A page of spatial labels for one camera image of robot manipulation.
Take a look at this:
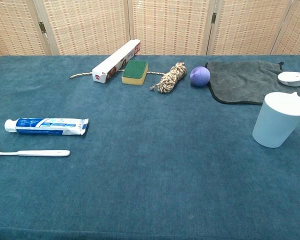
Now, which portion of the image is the white toothbrush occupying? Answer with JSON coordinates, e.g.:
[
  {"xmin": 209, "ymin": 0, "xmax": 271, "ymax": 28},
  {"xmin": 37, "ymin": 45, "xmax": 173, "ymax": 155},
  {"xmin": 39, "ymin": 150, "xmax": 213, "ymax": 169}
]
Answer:
[{"xmin": 0, "ymin": 147, "xmax": 71, "ymax": 158}]

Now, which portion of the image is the long white cardboard box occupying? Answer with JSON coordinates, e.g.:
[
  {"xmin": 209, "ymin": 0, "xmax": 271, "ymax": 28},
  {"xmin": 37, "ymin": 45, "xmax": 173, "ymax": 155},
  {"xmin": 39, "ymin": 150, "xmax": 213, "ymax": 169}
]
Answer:
[{"xmin": 91, "ymin": 39, "xmax": 142, "ymax": 85}]

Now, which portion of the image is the bamboo folding screen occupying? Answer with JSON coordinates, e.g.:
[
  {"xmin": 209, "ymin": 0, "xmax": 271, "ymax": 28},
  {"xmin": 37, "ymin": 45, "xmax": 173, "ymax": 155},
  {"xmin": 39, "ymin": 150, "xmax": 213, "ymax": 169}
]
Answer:
[{"xmin": 0, "ymin": 0, "xmax": 300, "ymax": 60}]

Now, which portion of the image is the white computer mouse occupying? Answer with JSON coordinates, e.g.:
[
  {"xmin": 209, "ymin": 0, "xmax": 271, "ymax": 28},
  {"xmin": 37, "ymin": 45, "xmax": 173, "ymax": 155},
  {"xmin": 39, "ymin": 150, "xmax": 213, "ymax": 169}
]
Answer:
[{"xmin": 277, "ymin": 71, "xmax": 300, "ymax": 88}]

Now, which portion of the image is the grey cloth with black trim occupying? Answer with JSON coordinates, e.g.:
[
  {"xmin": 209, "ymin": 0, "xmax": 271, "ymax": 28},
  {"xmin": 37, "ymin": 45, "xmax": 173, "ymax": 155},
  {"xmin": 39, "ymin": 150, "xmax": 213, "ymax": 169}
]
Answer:
[{"xmin": 204, "ymin": 60, "xmax": 300, "ymax": 106}]

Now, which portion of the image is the green yellow sponge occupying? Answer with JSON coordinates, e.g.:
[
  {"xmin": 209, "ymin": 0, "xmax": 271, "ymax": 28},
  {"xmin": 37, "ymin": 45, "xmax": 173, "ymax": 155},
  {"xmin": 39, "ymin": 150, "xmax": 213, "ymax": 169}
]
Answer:
[{"xmin": 121, "ymin": 59, "xmax": 149, "ymax": 86}]

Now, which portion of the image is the blue white toothpaste tube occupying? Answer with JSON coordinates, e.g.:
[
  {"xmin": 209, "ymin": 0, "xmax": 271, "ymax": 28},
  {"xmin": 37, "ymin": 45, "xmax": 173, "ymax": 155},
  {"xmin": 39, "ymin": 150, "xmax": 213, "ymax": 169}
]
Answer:
[{"xmin": 4, "ymin": 117, "xmax": 90, "ymax": 137}]

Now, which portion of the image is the beige braided rope bundle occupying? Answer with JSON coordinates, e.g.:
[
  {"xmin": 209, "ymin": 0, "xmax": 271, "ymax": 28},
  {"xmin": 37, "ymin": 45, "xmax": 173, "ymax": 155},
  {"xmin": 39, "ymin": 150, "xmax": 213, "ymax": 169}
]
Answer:
[{"xmin": 69, "ymin": 61, "xmax": 188, "ymax": 94}]

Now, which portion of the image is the blue tablecloth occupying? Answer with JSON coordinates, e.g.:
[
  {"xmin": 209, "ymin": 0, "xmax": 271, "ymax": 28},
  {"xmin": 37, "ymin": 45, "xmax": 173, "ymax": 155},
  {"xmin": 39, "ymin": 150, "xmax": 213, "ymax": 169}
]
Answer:
[{"xmin": 0, "ymin": 54, "xmax": 300, "ymax": 240}]

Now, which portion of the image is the white plastic cup with handle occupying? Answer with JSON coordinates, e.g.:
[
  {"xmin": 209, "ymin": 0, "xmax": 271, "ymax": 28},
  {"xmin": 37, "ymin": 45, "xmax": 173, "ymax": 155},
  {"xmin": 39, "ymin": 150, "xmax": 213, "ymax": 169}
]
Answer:
[{"xmin": 252, "ymin": 91, "xmax": 300, "ymax": 149}]

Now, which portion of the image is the purple ball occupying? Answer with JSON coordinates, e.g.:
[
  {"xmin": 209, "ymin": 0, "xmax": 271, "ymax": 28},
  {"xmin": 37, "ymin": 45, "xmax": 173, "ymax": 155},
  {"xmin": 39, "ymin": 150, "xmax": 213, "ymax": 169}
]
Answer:
[{"xmin": 189, "ymin": 66, "xmax": 211, "ymax": 88}]

